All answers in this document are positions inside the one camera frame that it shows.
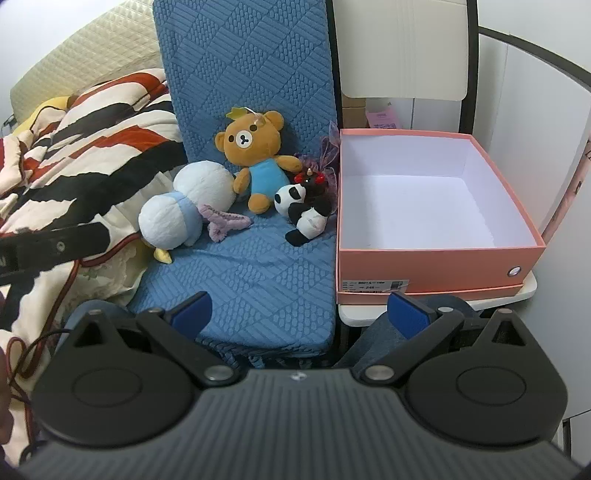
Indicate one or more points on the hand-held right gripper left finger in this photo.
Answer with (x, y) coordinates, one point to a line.
(191, 314)

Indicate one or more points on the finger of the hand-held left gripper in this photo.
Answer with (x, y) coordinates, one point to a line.
(60, 247)

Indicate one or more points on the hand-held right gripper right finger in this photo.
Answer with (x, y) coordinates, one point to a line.
(406, 316)

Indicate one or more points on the pink cardboard box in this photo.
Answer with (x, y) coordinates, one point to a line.
(415, 207)

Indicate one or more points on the panda plush toy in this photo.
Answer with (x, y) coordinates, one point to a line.
(304, 217)

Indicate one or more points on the small black red doll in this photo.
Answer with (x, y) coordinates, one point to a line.
(316, 184)

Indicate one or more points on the brown teddy bear blue shirt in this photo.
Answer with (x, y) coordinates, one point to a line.
(251, 152)

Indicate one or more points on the red black striped blanket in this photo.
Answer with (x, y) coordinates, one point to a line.
(92, 152)

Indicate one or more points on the white and blue plush toy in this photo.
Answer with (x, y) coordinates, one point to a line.
(203, 184)

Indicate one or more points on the yellow plush pillow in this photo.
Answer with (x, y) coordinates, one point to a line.
(51, 104)

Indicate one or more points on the purple organza ribbon flower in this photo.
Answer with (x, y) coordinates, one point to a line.
(325, 152)

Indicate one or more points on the pink paper card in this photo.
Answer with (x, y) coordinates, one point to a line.
(381, 119)

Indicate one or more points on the brown cardboard box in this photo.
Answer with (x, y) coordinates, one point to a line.
(354, 113)

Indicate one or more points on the white wardrobe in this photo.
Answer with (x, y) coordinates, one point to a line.
(531, 138)

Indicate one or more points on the blue quilted cushion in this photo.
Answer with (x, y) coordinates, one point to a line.
(240, 69)

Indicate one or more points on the black curved rail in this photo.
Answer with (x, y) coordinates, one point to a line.
(531, 48)

